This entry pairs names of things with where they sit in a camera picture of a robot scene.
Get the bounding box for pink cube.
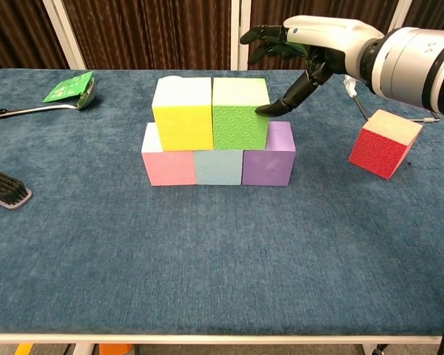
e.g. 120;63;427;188
141;122;198;186

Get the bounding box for brown curtain partition panel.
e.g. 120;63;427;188
0;0;86;73
379;0;444;34
238;0;414;71
42;0;241;71

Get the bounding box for red orange cube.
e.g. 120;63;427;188
348;109;423;180

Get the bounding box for yellow cube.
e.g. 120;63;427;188
151;76;215;152

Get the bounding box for green packet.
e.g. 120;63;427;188
42;71;94;104

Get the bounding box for blue table mat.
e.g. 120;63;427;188
0;69;444;336

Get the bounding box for metal ladle black handle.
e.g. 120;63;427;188
0;79;98;121

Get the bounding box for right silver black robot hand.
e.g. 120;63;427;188
239;15;385;118

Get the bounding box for purple cube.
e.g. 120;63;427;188
241;121;296;187

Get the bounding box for light blue cube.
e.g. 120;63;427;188
194;148;244;186

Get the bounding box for grey brush black bristles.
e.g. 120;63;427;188
0;165;33;211

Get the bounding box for green cube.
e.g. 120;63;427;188
210;76;271;151

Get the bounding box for wire stand white clips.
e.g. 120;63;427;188
343;75;441;125

